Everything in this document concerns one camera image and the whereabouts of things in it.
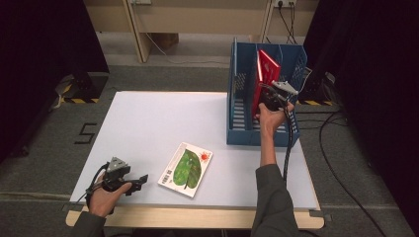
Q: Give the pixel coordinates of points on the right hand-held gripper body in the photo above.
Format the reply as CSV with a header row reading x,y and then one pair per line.
x,y
276,102

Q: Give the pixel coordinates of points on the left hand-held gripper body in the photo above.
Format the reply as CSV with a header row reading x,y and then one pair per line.
x,y
117,174

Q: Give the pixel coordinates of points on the red sticker-print book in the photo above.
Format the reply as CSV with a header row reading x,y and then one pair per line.
x,y
268,65

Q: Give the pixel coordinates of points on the white book with green leaf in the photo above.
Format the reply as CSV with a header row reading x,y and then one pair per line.
x,y
186,169

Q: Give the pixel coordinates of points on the blue plastic file rack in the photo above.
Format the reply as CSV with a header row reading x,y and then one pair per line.
x,y
243,138

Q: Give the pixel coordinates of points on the person's right hand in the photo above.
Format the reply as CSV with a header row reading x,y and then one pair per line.
x,y
273,120

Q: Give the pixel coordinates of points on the person's left hand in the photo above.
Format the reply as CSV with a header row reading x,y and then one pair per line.
x,y
103,202

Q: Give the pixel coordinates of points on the yellow black hazard tape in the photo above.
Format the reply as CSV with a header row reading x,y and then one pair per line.
x,y
313,102
80,100

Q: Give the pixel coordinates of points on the black tape number mark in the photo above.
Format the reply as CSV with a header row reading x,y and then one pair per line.
x,y
82,142

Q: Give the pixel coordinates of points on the black stand base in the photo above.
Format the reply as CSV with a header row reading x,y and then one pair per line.
x,y
90,85

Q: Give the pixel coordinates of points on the black curtain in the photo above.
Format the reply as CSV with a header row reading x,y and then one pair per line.
x,y
378,65
33,65

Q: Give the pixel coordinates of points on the brown cardboard box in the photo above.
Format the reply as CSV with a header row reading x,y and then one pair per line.
x,y
166,40

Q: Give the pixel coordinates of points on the white power strip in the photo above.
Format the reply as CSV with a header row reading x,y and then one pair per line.
x,y
141,1

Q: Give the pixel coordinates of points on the white wall socket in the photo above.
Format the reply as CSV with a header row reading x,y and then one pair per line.
x,y
286,2

